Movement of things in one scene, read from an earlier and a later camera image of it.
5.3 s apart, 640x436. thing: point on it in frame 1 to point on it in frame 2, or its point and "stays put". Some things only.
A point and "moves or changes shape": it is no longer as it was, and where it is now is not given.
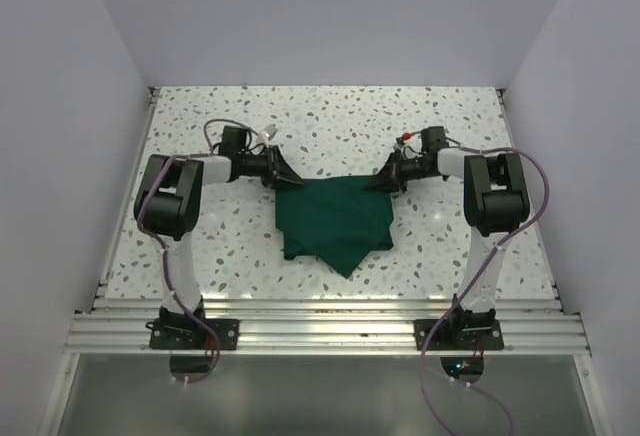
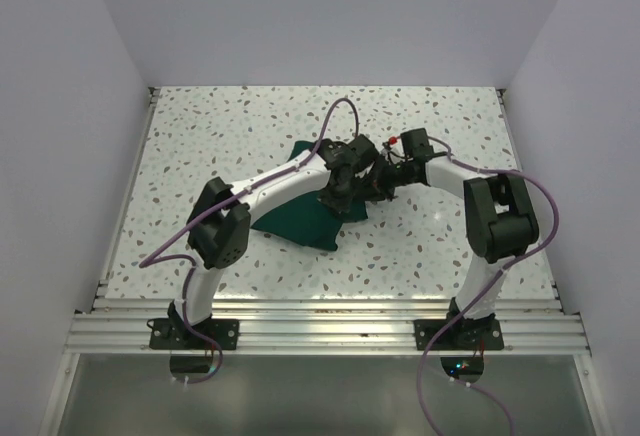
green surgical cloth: [340, 220] moves or changes shape
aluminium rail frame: [122, 325] stays put
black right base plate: [458, 334] stays put
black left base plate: [190, 333] stays put
